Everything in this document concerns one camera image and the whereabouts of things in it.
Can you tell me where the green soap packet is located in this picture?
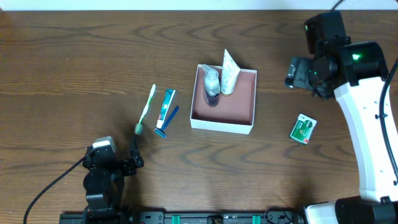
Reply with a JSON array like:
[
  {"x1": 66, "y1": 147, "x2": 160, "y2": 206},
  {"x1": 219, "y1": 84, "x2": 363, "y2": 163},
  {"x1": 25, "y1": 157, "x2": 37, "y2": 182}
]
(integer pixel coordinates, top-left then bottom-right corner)
[{"x1": 289, "y1": 113, "x2": 317, "y2": 144}]

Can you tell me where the white lotion tube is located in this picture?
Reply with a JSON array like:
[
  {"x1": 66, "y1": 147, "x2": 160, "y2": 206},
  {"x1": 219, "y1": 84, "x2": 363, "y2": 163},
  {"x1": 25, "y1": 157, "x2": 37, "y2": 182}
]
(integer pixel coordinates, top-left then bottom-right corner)
[{"x1": 221, "y1": 49, "x2": 240, "y2": 95}]

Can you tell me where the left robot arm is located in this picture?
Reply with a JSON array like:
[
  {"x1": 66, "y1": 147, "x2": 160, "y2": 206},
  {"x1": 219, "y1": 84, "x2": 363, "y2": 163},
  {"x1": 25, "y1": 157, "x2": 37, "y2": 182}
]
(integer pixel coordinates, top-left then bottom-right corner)
[{"x1": 83, "y1": 136, "x2": 144, "y2": 219}]

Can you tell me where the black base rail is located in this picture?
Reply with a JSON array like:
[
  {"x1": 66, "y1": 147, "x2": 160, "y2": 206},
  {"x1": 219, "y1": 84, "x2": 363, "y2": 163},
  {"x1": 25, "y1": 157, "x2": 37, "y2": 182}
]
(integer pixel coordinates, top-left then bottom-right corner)
[{"x1": 59, "y1": 206, "x2": 307, "y2": 224}]

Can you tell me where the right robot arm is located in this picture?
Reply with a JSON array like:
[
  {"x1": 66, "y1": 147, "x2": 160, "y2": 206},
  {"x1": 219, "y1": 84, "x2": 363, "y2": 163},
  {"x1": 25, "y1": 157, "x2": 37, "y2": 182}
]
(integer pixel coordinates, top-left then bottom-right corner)
[{"x1": 285, "y1": 41, "x2": 397, "y2": 223}]

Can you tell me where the white box with pink interior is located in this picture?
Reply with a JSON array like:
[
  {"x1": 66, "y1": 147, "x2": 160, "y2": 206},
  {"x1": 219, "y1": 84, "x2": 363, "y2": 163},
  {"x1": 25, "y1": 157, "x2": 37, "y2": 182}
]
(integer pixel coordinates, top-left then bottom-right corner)
[{"x1": 190, "y1": 64, "x2": 257, "y2": 134}]

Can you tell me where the teal white toothpaste tube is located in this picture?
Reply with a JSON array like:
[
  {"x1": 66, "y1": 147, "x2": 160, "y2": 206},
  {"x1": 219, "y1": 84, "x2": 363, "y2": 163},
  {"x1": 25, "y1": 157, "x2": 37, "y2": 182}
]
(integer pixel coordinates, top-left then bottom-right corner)
[{"x1": 156, "y1": 89, "x2": 176, "y2": 129}]

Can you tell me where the clear pump bottle dark liquid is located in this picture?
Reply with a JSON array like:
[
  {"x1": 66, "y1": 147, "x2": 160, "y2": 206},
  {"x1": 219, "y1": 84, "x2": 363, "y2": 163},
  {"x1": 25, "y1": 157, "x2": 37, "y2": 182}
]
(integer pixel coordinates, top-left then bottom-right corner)
[{"x1": 202, "y1": 64, "x2": 221, "y2": 107}]

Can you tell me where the blue disposable razor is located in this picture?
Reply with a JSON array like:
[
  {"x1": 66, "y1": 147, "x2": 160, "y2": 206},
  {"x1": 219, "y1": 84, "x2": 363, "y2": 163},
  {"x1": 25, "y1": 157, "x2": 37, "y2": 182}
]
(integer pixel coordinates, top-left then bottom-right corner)
[{"x1": 154, "y1": 106, "x2": 179, "y2": 138}]

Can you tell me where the green white toothbrush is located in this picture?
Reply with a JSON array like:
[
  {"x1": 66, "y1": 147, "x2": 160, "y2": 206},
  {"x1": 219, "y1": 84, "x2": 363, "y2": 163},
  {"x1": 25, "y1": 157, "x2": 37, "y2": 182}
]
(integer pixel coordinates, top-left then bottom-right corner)
[{"x1": 134, "y1": 83, "x2": 156, "y2": 135}]

